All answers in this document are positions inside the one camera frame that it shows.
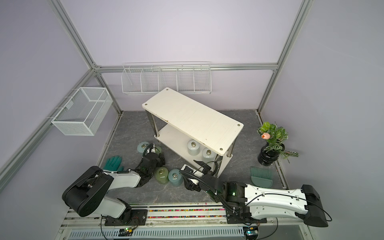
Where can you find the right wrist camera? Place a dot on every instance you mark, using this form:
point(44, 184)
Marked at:
point(191, 170)

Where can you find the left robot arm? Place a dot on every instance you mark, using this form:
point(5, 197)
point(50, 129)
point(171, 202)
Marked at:
point(88, 194)

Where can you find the grey canister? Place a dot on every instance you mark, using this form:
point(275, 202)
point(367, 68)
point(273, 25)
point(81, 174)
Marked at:
point(208, 155)
point(193, 147)

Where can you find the white mesh basket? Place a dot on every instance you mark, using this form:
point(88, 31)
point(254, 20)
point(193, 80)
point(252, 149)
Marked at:
point(83, 112)

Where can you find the small green canister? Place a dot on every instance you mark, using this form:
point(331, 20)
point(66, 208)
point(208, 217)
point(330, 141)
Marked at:
point(158, 150)

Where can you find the long white wire basket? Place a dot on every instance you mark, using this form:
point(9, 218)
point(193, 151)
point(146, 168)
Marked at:
point(153, 77)

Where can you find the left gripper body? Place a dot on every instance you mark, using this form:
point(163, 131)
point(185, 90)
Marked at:
point(160, 161)

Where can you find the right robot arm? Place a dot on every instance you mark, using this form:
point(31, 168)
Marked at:
point(246, 204)

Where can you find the green dustpan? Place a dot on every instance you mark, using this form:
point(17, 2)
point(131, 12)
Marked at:
point(261, 177)

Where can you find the white two-tier shelf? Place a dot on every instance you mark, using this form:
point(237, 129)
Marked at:
point(176, 119)

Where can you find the large green canister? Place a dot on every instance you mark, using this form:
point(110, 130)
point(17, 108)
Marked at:
point(161, 175)

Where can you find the light blue canister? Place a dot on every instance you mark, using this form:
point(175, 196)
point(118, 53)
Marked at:
point(142, 147)
point(175, 178)

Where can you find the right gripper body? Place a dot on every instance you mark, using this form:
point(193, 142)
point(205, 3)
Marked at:
point(206, 176)

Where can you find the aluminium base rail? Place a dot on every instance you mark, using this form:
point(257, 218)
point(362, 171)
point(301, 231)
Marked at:
point(188, 221)

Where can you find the green work glove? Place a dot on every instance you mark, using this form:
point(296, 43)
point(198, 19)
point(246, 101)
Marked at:
point(114, 164)

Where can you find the artificial plant in black pot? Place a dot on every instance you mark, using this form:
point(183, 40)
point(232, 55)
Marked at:
point(275, 137)

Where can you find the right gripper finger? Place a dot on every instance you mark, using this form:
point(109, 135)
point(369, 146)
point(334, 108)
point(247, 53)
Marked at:
point(206, 169)
point(187, 184)

